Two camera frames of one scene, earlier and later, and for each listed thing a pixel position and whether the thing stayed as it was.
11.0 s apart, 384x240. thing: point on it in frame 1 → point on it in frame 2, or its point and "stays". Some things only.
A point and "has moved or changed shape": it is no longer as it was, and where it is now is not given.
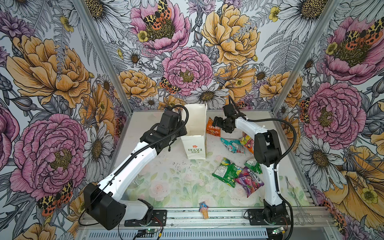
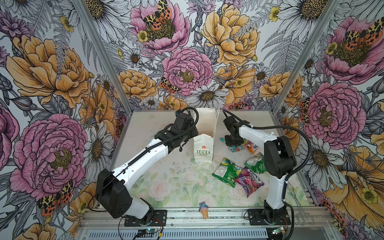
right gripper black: x=228 y=130 → x=229 y=143
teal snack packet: x=233 y=146 stays
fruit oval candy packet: x=247 y=141 stays
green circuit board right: x=277 y=231 stays
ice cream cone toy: x=203 y=208 stays
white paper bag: x=194 y=143 has moved or changed shape
